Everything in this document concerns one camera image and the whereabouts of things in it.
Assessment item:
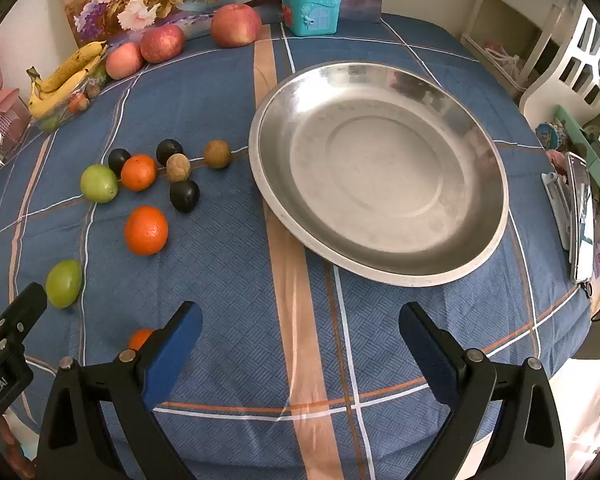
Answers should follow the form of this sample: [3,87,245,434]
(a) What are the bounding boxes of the round cartoon tin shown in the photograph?
[535,121,573,152]

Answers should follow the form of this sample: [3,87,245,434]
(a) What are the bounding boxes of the smartphone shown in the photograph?
[565,151,595,283]

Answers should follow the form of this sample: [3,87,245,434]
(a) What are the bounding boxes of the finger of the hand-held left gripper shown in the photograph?
[0,282,48,363]

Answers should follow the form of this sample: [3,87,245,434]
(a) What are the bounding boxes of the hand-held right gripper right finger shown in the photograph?
[399,301,566,480]

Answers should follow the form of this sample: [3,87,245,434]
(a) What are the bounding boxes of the white shelf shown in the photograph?
[460,0,581,96]

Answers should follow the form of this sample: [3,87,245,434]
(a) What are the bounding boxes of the brown round fruit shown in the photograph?
[166,153,192,183]
[202,140,232,170]

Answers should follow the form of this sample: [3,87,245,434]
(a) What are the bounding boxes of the pale pink apple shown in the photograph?
[105,42,144,81]

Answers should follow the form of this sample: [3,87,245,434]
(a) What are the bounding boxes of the medium red apple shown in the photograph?
[139,24,186,64]

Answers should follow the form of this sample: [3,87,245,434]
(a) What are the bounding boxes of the round steel plate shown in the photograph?
[249,61,510,288]

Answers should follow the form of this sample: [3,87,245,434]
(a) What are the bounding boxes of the white chair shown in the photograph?
[519,5,600,126]

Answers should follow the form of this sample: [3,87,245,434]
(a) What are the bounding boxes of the bunch of yellow bananas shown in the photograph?
[26,41,109,120]

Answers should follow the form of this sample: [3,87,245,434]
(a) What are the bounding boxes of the dark plum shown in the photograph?
[156,139,184,166]
[169,180,201,214]
[108,148,132,173]

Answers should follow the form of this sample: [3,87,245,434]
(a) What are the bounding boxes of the glass bowl of small fruits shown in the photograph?
[32,67,110,133]

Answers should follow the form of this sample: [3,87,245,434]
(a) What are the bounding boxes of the large orange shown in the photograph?
[124,205,170,256]

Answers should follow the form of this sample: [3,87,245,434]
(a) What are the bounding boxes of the green jujube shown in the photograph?
[80,164,119,204]
[45,259,84,309]

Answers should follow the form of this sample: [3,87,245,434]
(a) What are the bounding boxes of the pink white bundle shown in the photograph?
[482,40,523,86]

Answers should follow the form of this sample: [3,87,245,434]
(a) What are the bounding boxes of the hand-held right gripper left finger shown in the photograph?
[36,301,204,480]

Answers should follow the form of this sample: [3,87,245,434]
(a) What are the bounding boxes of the small orange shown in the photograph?
[128,328,156,352]
[120,154,158,192]

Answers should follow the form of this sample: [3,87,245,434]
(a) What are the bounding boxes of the large red apple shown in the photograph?
[210,3,263,49]

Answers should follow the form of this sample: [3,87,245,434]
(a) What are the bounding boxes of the white clip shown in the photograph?
[541,171,573,251]

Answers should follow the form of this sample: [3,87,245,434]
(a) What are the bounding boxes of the teal plastic box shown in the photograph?
[280,0,343,37]

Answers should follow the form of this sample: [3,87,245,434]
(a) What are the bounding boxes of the person's left hand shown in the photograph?
[0,417,37,480]

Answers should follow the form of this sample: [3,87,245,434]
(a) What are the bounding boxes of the blue plaid tablecloth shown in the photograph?
[0,5,593,480]

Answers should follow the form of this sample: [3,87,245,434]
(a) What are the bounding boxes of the green shelf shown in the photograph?
[555,105,600,196]

